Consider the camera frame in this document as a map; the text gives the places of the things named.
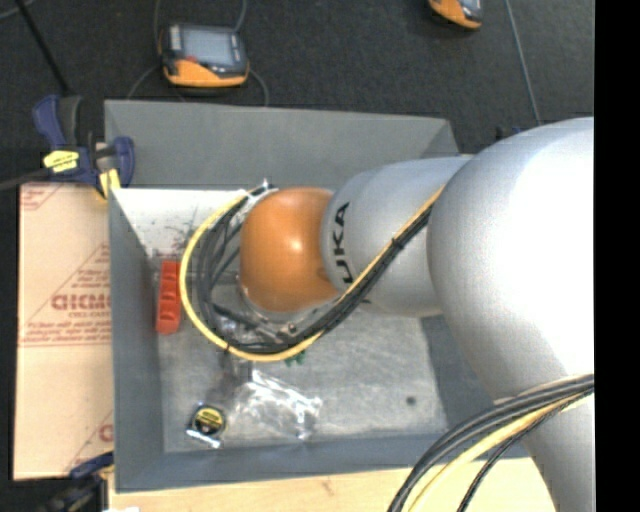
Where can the brown cardboard board, red print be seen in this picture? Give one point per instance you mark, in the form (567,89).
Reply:
(60,350)

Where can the clear plastic packet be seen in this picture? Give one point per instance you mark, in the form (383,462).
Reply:
(280,407)

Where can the yellow and black tape measure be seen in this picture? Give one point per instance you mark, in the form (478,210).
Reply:
(206,421)

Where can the grey metal bin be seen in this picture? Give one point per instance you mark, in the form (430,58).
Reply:
(360,380)

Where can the orange-red ribbed block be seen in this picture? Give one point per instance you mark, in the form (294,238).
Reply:
(168,300)

